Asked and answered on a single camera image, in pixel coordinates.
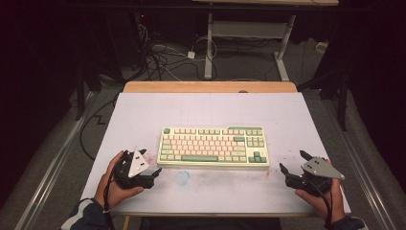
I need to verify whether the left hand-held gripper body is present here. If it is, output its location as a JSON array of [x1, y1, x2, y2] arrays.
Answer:
[[113, 149, 156, 190]]

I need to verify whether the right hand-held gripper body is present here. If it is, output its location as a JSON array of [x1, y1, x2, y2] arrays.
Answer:
[[284, 156, 346, 196]]

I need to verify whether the green and cream keyboard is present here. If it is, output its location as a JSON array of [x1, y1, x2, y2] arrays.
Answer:
[[156, 126, 271, 169]]

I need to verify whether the person's right hand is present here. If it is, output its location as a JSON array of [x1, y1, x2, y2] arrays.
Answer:
[[295, 158, 348, 223]]

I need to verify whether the person's left hand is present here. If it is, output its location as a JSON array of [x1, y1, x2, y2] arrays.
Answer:
[[94, 150, 145, 210]]

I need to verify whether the black metal stand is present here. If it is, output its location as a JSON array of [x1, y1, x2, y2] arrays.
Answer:
[[298, 66, 350, 132], [75, 63, 97, 122]]

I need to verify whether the white table cover sheet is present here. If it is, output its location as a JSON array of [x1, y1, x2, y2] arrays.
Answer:
[[78, 92, 352, 216]]

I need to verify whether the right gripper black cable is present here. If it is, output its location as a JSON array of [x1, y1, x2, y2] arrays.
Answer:
[[304, 178, 333, 230]]

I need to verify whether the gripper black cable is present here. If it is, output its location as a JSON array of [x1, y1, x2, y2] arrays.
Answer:
[[304, 178, 333, 230], [102, 162, 117, 230]]

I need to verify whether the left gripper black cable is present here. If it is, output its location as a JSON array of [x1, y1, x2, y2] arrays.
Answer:
[[102, 162, 117, 230]]

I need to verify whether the aluminium floor rail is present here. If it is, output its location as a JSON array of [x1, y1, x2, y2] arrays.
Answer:
[[319, 92, 398, 230], [13, 92, 97, 230]]

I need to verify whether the black floor cable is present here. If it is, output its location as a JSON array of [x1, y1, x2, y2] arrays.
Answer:
[[79, 92, 121, 161]]

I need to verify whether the bundle of floor cables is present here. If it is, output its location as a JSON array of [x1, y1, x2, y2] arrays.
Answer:
[[137, 22, 218, 82]]

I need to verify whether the white metal desk frame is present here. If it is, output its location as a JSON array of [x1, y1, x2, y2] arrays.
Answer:
[[204, 12, 296, 82]]

